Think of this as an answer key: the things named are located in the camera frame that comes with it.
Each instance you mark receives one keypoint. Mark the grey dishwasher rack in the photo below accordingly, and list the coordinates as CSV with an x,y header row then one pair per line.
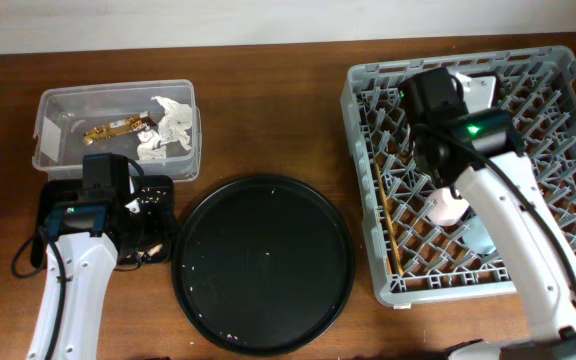
x,y
412,260

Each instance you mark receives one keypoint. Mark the pink cup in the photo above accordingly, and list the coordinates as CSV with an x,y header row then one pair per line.
x,y
445,210

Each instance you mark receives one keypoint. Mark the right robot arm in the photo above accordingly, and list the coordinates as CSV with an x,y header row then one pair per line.
x,y
482,157

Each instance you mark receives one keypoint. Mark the gold foil wrapper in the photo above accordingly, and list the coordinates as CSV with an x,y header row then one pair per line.
x,y
136,123

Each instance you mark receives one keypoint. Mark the black rectangular tray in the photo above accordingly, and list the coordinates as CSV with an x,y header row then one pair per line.
x,y
61,212

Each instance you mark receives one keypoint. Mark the white tissue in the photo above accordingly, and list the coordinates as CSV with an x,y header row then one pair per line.
x,y
173,127

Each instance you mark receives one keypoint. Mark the grey plate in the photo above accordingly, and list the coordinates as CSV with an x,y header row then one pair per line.
x,y
478,92

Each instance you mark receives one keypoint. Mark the round black serving tray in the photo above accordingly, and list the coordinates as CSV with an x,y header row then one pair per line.
x,y
263,266

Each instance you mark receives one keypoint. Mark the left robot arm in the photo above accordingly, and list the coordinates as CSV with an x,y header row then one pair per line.
x,y
78,269

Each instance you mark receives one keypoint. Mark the blue cup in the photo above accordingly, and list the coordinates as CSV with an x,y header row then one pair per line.
x,y
476,237

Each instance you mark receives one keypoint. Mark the food scraps pile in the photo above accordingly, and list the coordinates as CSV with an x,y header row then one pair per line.
x,y
153,228

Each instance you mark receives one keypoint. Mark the clear plastic bin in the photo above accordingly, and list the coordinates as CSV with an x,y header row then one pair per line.
x,y
65,114

